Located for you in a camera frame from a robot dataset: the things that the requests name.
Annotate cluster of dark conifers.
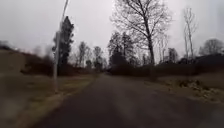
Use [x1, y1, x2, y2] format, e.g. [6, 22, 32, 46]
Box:
[106, 31, 136, 68]

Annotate group of bare trees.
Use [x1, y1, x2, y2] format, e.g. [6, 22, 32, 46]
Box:
[74, 41, 108, 72]

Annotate large bare tree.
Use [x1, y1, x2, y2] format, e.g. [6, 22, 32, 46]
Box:
[111, 0, 173, 81]

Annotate dark asphalt path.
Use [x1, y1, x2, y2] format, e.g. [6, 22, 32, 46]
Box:
[31, 73, 224, 128]

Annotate tall dark conifer tree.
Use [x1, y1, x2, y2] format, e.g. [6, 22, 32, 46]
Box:
[51, 15, 75, 76]

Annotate street lamp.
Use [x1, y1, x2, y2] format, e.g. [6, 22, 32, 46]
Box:
[52, 0, 70, 95]

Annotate dark hedge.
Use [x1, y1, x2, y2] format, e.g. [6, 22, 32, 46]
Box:
[107, 53, 224, 78]

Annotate dark bushes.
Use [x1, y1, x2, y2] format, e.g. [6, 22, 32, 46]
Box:
[19, 54, 82, 77]

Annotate thin bare tree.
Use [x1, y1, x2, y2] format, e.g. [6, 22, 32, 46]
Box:
[182, 7, 199, 62]

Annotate brown grass verge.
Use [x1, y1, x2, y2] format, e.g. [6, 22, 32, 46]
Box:
[0, 49, 100, 128]

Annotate brown grass strip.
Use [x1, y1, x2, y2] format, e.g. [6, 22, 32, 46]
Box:
[146, 71, 224, 106]

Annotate round bare tree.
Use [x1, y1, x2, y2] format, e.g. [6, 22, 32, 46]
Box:
[198, 38, 224, 56]

